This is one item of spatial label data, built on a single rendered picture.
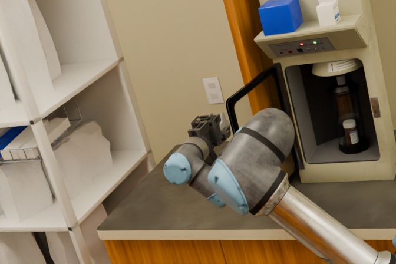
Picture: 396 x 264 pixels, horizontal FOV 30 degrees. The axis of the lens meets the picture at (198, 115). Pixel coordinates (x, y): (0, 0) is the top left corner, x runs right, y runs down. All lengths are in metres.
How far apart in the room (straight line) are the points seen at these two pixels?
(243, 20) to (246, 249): 0.75
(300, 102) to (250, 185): 1.04
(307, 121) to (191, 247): 0.59
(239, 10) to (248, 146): 0.88
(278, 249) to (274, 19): 0.74
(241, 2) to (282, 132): 0.88
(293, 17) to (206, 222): 0.75
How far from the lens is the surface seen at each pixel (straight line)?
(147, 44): 3.12
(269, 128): 1.56
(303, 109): 2.57
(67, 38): 3.31
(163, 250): 2.63
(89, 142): 3.17
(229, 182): 1.53
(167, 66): 3.11
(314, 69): 2.46
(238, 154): 1.55
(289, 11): 2.25
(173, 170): 1.93
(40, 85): 2.94
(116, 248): 2.73
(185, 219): 2.56
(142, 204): 2.76
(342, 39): 2.27
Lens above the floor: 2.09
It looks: 19 degrees down
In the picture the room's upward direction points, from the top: 15 degrees counter-clockwise
